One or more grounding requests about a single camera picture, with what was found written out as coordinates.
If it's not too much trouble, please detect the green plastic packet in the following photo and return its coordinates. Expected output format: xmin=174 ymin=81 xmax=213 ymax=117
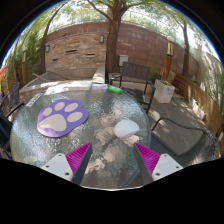
xmin=107 ymin=85 xmax=124 ymax=95

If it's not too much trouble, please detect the wooden post with globe lamp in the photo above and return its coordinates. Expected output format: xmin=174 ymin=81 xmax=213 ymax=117
xmin=162 ymin=35 xmax=176 ymax=81

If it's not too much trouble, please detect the thin straight tree trunk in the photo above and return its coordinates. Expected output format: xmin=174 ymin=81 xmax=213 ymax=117
xmin=180 ymin=19 xmax=192 ymax=78

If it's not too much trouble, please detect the black mesh-back chair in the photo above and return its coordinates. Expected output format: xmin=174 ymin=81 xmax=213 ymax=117
xmin=5 ymin=82 xmax=26 ymax=116
xmin=0 ymin=109 xmax=15 ymax=158

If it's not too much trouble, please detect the white number plate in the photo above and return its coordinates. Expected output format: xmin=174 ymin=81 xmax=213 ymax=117
xmin=25 ymin=92 xmax=45 ymax=108

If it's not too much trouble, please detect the white flat box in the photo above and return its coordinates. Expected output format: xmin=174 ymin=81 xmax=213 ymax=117
xmin=69 ymin=82 xmax=83 ymax=92
xmin=80 ymin=81 xmax=93 ymax=91

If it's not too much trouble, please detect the thick tree trunk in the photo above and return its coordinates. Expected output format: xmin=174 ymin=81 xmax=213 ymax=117
xmin=87 ymin=0 xmax=134 ymax=75

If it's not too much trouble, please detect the black metal armchair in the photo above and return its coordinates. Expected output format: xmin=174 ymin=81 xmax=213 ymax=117
xmin=150 ymin=115 xmax=210 ymax=158

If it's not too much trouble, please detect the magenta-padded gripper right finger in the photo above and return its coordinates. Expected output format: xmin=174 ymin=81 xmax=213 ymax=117
xmin=133 ymin=142 xmax=184 ymax=186

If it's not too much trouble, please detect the large white planter box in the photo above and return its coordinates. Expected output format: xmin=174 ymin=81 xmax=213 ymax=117
xmin=153 ymin=79 xmax=176 ymax=104

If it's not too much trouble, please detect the wooden slat fence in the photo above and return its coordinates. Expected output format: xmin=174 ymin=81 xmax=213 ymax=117
xmin=173 ymin=73 xmax=224 ymax=141

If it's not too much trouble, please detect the dark slatted-back armchair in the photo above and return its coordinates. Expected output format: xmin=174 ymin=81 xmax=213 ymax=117
xmin=109 ymin=61 xmax=157 ymax=114

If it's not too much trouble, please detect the wooden post lamp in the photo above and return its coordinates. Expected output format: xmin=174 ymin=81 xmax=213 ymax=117
xmin=21 ymin=45 xmax=29 ymax=86

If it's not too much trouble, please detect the purple paw-shaped mouse pad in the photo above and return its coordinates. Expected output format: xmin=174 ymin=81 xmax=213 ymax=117
xmin=36 ymin=98 xmax=90 ymax=138

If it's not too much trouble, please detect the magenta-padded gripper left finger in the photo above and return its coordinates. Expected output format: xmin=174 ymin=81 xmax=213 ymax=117
xmin=40 ymin=142 xmax=93 ymax=186

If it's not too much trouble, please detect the thin curved tree trunk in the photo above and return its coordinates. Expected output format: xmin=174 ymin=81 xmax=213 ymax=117
xmin=39 ymin=3 xmax=68 ymax=76

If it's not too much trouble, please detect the wooden stick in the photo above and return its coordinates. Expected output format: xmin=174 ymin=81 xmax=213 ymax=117
xmin=32 ymin=73 xmax=51 ymax=83

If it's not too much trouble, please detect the white computer mouse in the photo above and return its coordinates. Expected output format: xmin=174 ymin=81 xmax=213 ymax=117
xmin=113 ymin=119 xmax=141 ymax=140

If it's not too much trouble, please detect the stone raised planter bed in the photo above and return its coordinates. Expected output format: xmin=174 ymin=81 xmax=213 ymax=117
xmin=19 ymin=65 xmax=108 ymax=104

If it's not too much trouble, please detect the small white planter box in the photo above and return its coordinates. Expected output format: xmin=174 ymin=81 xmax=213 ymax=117
xmin=191 ymin=98 xmax=208 ymax=122

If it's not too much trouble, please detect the grey wall utility box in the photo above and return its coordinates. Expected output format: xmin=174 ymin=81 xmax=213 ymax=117
xmin=118 ymin=54 xmax=129 ymax=67

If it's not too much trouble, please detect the white and blue packet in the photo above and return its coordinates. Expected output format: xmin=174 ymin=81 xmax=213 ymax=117
xmin=91 ymin=83 xmax=109 ymax=91

